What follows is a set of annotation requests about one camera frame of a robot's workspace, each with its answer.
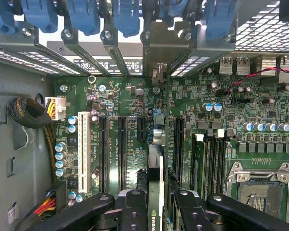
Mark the blue card retention clip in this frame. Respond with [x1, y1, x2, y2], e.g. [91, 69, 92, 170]
[158, 0, 190, 27]
[112, 0, 141, 37]
[0, 0, 17, 34]
[66, 0, 101, 36]
[205, 0, 237, 46]
[21, 0, 59, 34]

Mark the grey power supply unit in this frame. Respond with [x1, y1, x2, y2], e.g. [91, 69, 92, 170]
[0, 59, 56, 231]

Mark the green RAM stick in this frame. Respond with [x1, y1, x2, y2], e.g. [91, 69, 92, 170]
[191, 134, 207, 199]

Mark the braided black power cable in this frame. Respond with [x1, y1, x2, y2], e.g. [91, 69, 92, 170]
[8, 96, 58, 184]

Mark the white power connector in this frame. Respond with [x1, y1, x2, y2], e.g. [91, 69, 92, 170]
[45, 96, 66, 121]

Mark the short black expansion slot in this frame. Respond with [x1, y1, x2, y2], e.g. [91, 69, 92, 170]
[136, 117, 147, 141]

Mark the coloured power wire bundle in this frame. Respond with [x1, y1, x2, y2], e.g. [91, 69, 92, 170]
[33, 181, 68, 218]

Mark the CPU socket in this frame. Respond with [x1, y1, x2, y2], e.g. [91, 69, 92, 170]
[227, 162, 289, 225]

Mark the green motherboard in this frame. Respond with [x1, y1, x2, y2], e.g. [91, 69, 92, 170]
[54, 55, 289, 223]

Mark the white expansion slot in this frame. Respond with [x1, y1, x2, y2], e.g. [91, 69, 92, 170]
[77, 111, 91, 194]

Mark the red black fan wire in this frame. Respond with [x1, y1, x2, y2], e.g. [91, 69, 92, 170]
[224, 67, 289, 94]

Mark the grey open PC case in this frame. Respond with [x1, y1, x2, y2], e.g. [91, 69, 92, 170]
[0, 0, 289, 231]

